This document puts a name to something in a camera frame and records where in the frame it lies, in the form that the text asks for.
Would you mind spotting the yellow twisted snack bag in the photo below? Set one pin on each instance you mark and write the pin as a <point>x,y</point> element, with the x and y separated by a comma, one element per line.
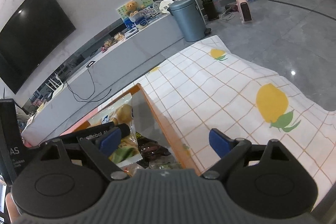
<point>127,152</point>

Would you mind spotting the grey pedal trash bin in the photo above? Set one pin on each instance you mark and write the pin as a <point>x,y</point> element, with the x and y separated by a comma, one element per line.
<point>190,19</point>

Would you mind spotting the pink space heater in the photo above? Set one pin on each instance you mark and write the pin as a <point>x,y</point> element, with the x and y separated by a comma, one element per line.
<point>244,11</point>

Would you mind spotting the black snack packet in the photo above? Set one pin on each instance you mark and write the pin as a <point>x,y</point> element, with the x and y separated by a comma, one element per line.
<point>150,150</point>

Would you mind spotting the orange storage box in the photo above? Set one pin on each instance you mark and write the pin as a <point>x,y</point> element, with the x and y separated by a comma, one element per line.
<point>150,122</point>

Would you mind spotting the white potato sticks bag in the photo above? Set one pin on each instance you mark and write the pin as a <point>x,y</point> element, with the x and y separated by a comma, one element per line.
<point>119,112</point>

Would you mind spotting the teddy bear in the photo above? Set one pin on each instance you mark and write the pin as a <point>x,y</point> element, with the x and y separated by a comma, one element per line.
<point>131,8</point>

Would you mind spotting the grey TV cabinet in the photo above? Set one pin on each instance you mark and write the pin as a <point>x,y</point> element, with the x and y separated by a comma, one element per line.
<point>111,71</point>

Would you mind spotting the pink table runner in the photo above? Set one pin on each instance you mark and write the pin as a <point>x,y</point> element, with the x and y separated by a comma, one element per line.
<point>82,123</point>

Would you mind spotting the black television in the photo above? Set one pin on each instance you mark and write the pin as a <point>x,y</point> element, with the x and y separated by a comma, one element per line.
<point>29,36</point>

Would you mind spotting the lemon checkered tablecloth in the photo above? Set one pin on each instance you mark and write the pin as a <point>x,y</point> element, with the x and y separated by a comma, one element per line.
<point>205,86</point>

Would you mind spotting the white wifi router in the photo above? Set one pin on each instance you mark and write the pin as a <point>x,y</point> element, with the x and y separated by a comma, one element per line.
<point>57,84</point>

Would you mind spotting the green candy clear bag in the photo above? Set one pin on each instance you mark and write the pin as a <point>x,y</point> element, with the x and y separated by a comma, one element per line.
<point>165,162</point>

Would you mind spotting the person's left hand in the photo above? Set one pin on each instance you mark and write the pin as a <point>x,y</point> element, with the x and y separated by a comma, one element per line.
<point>11,208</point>

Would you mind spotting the green illustrated card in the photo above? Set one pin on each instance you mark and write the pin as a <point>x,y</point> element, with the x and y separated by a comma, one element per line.
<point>142,4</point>

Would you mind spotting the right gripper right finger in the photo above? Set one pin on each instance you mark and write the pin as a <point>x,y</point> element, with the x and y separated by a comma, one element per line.
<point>230,151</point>

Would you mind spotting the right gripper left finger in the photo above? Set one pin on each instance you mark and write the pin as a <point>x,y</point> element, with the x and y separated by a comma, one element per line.
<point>101,153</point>

